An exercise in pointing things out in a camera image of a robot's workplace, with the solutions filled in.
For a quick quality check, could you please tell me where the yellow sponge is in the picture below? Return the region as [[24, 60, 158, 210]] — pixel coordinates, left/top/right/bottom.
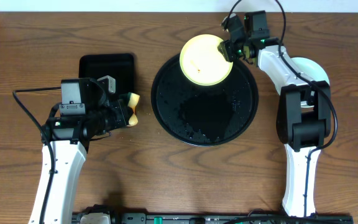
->
[[127, 93, 140, 126]]

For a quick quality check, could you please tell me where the yellow plate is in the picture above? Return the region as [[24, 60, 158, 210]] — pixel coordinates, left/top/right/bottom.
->
[[180, 34, 233, 86]]

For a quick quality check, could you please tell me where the light green plate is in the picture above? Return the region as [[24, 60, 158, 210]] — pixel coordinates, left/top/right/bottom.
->
[[287, 57, 330, 108]]

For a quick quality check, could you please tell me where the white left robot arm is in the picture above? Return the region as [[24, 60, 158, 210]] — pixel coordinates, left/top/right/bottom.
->
[[29, 75, 139, 223]]

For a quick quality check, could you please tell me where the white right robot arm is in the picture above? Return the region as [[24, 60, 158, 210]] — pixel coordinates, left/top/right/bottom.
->
[[218, 11, 333, 217]]

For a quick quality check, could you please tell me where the black rectangular tray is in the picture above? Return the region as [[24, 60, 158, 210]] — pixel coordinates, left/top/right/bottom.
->
[[78, 53, 135, 94]]

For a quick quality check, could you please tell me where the black round tray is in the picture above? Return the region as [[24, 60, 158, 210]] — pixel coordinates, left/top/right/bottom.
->
[[150, 55, 259, 146]]

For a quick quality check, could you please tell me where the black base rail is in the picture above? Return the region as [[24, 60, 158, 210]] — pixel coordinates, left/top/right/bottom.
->
[[71, 212, 354, 224]]

